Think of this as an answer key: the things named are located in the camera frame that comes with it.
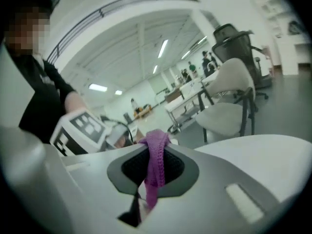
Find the person's left forearm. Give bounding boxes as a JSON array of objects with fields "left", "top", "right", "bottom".
[{"left": 63, "top": 91, "right": 90, "bottom": 114}]

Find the purple cloth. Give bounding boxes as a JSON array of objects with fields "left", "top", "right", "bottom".
[{"left": 137, "top": 128, "right": 171, "bottom": 211}]

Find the black metal railing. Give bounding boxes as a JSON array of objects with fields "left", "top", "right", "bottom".
[{"left": 46, "top": 0, "right": 161, "bottom": 63}]

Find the brown wooden desk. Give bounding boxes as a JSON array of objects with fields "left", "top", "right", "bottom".
[{"left": 164, "top": 86, "right": 186, "bottom": 104}]

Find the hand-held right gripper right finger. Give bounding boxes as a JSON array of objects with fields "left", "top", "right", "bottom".
[{"left": 141, "top": 142, "right": 281, "bottom": 234}]

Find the person's head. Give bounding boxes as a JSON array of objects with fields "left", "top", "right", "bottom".
[{"left": 3, "top": 6, "right": 52, "bottom": 57}]

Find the person's black shirt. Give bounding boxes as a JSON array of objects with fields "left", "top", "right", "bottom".
[{"left": 9, "top": 54, "right": 78, "bottom": 145}]

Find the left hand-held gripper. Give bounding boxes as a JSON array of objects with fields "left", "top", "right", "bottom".
[{"left": 50, "top": 108, "right": 134, "bottom": 157}]

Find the long white table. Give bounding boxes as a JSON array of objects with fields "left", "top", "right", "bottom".
[{"left": 164, "top": 71, "right": 220, "bottom": 134}]

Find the black mesh office chair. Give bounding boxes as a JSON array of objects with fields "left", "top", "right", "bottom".
[{"left": 211, "top": 23, "right": 273, "bottom": 100}]

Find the long ceiling light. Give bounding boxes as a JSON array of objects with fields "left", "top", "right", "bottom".
[{"left": 157, "top": 39, "right": 169, "bottom": 59}]

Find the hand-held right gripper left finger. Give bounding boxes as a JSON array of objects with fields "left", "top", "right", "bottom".
[{"left": 0, "top": 127, "right": 150, "bottom": 234}]

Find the white upholstered chair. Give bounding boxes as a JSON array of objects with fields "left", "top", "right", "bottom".
[{"left": 196, "top": 57, "right": 256, "bottom": 143}]

